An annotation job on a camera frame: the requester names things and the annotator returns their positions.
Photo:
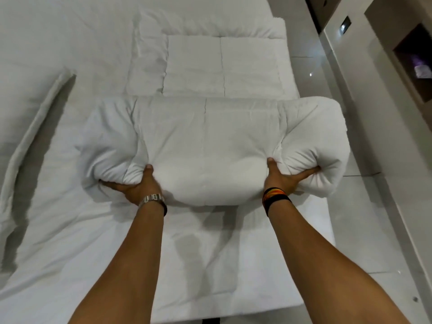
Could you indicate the person's right hand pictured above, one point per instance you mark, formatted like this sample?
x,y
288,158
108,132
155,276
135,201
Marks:
x,y
280,182

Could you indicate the person's left hand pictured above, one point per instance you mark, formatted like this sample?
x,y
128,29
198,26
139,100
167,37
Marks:
x,y
136,190

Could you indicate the person's left thumb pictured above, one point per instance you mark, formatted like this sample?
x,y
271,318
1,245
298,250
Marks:
x,y
149,172

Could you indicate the person's right thumb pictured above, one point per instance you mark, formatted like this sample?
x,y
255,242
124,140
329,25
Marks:
x,y
272,167

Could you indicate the white duvet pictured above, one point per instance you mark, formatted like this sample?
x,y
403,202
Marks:
x,y
209,148

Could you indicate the person's right forearm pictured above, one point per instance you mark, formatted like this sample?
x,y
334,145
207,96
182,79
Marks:
x,y
324,263

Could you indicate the person's left forearm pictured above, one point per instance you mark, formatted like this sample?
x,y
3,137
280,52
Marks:
x,y
125,263

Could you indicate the silver metal wristwatch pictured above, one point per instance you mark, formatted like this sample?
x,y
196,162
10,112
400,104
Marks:
x,y
151,198

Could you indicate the black orange striped wristband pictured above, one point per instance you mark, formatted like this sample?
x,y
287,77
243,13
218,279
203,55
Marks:
x,y
275,196

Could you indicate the white bed sheet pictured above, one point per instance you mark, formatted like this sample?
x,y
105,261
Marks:
x,y
67,165

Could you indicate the white pillow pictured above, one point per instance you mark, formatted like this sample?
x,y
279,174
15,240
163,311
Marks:
x,y
209,60

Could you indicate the purple and white packet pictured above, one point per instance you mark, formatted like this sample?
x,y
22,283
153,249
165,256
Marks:
x,y
422,68

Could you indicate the black wall switch panel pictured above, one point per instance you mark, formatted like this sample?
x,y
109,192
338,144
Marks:
x,y
345,24

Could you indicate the dark wall niche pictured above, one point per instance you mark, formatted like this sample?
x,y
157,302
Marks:
x,y
414,62

